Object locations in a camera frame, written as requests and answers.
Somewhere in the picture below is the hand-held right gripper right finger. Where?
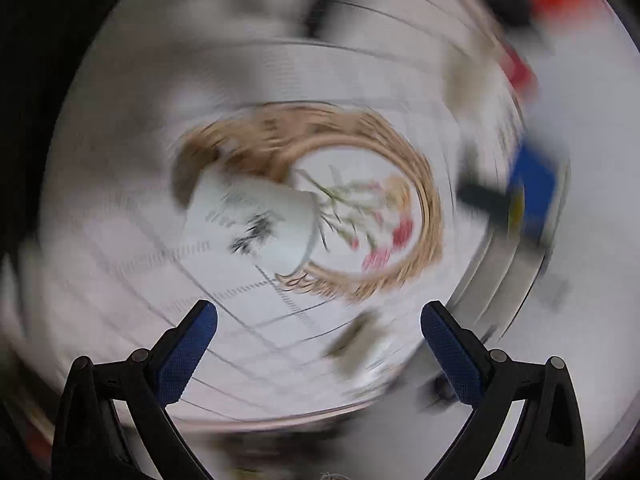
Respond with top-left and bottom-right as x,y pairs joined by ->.
420,300 -> 586,480

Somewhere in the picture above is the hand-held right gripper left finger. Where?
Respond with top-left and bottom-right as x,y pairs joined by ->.
51,300 -> 219,480

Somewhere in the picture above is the white cup with dark print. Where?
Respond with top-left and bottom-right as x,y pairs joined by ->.
182,166 -> 320,277

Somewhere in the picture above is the white grid-lined mat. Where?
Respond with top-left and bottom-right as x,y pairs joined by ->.
10,0 -> 531,423

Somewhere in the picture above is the blue box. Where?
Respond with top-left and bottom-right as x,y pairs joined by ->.
507,142 -> 563,248

